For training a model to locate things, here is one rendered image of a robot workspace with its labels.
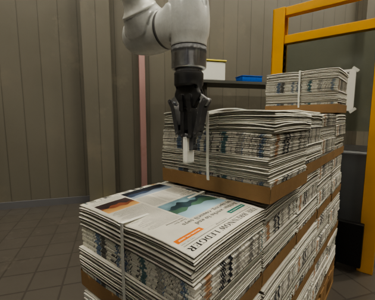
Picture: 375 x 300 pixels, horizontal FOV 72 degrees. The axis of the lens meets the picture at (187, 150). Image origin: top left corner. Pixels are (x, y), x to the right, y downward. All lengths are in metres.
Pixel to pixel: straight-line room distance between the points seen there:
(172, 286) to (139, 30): 0.61
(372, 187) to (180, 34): 1.68
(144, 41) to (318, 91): 1.01
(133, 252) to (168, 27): 0.51
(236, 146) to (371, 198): 1.50
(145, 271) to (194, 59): 0.48
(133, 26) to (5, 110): 2.82
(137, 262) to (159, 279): 0.07
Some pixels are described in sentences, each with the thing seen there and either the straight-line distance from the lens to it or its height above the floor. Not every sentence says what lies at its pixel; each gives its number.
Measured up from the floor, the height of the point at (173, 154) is 0.93.
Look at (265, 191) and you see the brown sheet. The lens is 0.65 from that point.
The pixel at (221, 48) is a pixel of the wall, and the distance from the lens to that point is 3.70.
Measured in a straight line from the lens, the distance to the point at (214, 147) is 0.72.
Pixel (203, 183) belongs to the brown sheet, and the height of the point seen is 0.86.
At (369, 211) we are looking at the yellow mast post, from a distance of 2.10.
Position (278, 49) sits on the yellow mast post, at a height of 1.55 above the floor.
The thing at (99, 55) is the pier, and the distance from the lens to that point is 3.22.
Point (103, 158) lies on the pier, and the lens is 3.18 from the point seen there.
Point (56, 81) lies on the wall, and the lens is 3.37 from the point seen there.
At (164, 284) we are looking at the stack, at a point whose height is 0.74.
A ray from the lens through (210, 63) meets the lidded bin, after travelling 3.01.
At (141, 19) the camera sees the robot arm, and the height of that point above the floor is 1.30.
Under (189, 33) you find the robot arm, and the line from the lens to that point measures 0.66.
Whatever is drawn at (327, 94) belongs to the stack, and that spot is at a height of 1.16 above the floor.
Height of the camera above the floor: 1.05
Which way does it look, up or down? 7 degrees down
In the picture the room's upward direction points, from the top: straight up
